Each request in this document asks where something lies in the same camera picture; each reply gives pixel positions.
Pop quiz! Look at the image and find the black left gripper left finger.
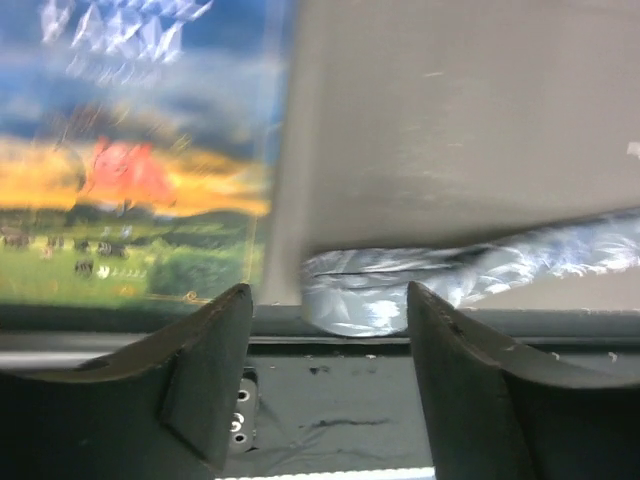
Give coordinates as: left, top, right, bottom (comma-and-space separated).
1, 284, 253, 479

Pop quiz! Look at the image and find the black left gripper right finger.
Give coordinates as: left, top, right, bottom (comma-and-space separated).
407, 282, 639, 480

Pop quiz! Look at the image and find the grey blue patterned tie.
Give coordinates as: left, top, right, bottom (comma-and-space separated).
301, 208, 639, 338

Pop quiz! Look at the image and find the blue Animal Farm book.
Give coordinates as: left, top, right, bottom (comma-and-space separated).
1, 0, 298, 311

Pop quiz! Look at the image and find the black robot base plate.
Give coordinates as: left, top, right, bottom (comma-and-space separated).
214, 304, 640, 479

